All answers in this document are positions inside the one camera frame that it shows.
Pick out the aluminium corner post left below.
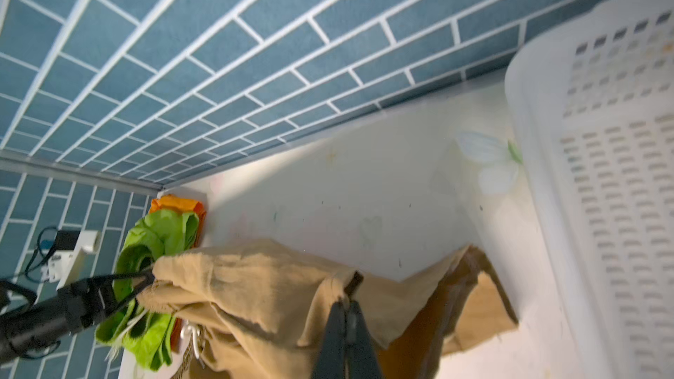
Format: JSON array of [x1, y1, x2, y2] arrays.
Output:
[[1, 150, 163, 197]]

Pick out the tan brown shorts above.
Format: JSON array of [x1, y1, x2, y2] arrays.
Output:
[[138, 239, 519, 378]]

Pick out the neon green shorts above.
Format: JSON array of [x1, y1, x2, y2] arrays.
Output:
[[95, 209, 200, 372]]

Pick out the white plastic laundry basket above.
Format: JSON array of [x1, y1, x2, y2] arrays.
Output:
[[505, 0, 673, 378]]

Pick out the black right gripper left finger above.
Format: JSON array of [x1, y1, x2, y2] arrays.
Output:
[[311, 301, 347, 379]]

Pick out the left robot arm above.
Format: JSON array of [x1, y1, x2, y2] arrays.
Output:
[[1, 270, 154, 364]]

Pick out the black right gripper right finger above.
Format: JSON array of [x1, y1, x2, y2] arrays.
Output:
[[346, 301, 384, 379]]

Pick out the orange shorts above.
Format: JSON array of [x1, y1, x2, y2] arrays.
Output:
[[149, 194, 207, 248]]

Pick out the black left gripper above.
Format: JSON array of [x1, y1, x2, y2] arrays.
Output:
[[62, 270, 154, 326]]

